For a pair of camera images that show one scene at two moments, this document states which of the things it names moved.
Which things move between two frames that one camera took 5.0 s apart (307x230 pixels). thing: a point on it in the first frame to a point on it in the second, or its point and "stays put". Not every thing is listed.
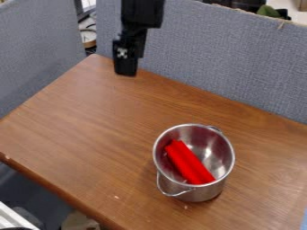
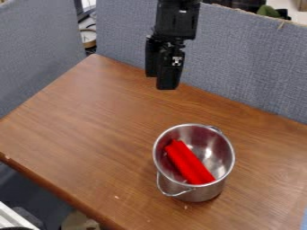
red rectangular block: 194,170 stays put
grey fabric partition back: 226,49 stays put
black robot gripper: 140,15 to 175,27
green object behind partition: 267,11 stays put
